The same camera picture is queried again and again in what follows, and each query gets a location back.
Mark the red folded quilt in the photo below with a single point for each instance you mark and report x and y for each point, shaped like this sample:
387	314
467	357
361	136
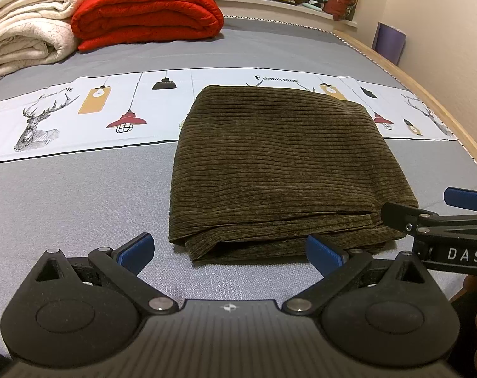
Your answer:
148	12

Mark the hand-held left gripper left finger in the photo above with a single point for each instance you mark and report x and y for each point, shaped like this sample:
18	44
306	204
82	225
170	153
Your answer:
136	254

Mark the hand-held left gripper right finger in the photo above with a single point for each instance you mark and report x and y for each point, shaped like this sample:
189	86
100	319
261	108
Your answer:
323	256

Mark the grey printed bed sheet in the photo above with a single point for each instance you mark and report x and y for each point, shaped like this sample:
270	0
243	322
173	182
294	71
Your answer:
104	189

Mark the wooden bed frame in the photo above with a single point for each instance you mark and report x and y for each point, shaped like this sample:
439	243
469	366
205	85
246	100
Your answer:
419	86

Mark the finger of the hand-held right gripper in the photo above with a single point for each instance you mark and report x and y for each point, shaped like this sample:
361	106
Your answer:
464	199
403	216

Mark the purple box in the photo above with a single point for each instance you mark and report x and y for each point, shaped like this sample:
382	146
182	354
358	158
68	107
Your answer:
390	43

